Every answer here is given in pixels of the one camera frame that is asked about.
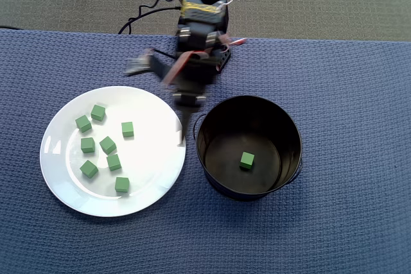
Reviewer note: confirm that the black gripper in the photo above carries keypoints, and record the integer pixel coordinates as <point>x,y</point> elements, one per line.
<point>189,98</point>

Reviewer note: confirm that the green cube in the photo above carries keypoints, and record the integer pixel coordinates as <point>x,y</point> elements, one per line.
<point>247,160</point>
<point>83,123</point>
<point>127,129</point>
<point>88,169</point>
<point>98,112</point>
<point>122,184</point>
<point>114,162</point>
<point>107,145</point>
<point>87,145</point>

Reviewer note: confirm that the white round plate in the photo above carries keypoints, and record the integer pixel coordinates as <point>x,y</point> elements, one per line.
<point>151,165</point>

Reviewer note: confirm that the black metal bucket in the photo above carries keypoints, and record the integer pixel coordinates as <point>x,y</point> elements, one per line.
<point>273,120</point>

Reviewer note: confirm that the blue woven table cloth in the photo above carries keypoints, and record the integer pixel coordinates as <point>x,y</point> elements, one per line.
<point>321,158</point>

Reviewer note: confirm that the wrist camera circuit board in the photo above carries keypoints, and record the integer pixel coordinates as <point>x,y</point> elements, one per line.
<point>138,63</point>

